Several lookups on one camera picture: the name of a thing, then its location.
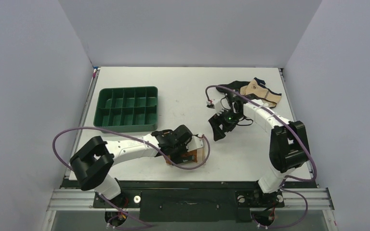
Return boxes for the brown underwear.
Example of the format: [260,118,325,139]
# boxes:
[168,148,206,165]

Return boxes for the beige underwear with dark trim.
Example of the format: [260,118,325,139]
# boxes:
[240,77,282,108]

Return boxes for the green compartment tray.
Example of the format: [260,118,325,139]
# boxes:
[93,86,159,133]

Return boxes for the black patterned underwear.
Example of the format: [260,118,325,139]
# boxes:
[216,80,250,94]

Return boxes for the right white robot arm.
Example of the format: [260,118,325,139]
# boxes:
[207,93,314,205]

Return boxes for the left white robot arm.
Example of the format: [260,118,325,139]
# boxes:
[69,125,204,207]

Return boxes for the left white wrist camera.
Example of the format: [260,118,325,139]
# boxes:
[187,136,204,152]

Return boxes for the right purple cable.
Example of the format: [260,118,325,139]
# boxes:
[205,85,317,230]

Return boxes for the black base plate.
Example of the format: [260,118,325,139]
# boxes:
[61,180,324,222]

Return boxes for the aluminium frame rail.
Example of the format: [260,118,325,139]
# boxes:
[47,188,141,212]

